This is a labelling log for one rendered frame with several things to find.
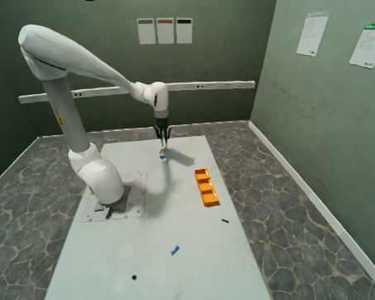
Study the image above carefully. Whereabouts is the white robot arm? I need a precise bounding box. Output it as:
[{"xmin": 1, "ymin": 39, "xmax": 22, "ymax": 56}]
[{"xmin": 19, "ymin": 25, "xmax": 169, "ymax": 217}]

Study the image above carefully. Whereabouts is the orange three-compartment tray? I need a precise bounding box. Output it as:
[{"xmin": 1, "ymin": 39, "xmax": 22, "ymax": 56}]
[{"xmin": 195, "ymin": 168, "xmax": 219, "ymax": 207}]

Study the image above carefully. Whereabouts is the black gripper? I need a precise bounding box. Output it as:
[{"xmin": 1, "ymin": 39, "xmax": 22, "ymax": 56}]
[{"xmin": 153, "ymin": 117, "xmax": 172, "ymax": 147}]

